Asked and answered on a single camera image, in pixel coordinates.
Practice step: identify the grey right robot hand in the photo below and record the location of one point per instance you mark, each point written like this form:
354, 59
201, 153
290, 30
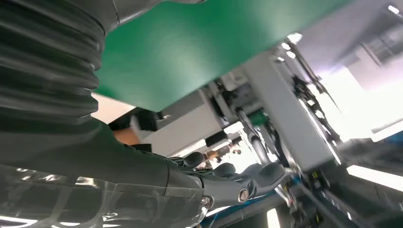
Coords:
94, 188

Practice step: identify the person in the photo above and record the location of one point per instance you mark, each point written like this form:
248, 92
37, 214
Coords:
125, 137

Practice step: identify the white machine with column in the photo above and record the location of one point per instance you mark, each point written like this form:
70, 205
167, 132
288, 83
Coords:
289, 110

